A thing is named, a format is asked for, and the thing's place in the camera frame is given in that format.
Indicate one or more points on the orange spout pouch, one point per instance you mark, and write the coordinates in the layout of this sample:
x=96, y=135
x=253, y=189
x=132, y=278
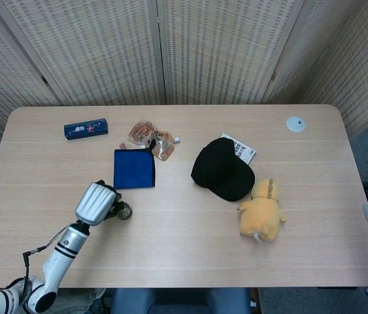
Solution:
x=144, y=132

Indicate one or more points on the olive fabric bag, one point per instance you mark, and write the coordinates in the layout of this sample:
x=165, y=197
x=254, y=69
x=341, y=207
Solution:
x=79, y=301

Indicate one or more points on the black baseball cap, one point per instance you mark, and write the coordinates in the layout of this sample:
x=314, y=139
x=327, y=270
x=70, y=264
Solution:
x=219, y=170

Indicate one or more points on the black round object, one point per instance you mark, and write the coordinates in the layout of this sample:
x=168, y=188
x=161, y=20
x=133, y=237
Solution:
x=115, y=210

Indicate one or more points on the small pink clip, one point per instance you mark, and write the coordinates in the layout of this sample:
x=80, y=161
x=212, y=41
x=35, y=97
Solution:
x=124, y=145

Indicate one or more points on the brass screen hinge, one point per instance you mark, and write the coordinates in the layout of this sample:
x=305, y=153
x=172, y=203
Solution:
x=44, y=79
x=273, y=76

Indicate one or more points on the woven folding screen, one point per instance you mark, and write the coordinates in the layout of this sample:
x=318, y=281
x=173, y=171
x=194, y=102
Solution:
x=105, y=49

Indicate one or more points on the printed cap tag card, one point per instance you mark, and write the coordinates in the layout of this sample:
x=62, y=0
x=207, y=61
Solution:
x=245, y=151

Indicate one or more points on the blue seat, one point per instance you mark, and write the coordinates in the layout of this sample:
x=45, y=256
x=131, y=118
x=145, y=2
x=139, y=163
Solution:
x=180, y=301

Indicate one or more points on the yellow plush toy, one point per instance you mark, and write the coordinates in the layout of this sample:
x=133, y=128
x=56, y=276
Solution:
x=262, y=216

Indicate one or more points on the dark blue printed box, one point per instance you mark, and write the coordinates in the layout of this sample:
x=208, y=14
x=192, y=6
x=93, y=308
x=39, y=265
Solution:
x=85, y=129

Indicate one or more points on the white round table grommet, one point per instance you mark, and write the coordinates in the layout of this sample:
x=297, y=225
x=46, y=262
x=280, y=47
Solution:
x=295, y=124

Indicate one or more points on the blue cloth with black trim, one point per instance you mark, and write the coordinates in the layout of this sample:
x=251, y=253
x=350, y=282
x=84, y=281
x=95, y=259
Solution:
x=133, y=170

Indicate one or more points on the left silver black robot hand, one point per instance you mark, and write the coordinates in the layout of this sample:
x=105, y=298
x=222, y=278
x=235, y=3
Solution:
x=95, y=204

